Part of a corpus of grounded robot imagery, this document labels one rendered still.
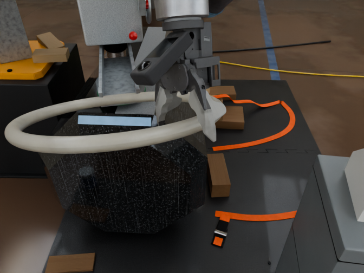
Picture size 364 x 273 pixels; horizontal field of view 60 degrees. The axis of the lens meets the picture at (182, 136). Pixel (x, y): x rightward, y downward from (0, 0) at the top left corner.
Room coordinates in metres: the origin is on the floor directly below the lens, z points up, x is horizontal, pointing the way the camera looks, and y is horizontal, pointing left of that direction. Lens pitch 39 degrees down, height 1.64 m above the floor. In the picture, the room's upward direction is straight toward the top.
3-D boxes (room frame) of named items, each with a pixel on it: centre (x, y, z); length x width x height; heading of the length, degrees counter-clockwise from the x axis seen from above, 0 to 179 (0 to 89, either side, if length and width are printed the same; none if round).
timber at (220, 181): (1.52, -0.24, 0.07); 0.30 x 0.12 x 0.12; 4
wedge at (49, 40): (2.05, 0.88, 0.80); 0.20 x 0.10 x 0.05; 43
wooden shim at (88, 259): (0.90, 0.60, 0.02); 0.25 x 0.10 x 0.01; 95
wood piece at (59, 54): (1.83, 0.81, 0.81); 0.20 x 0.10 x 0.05; 97
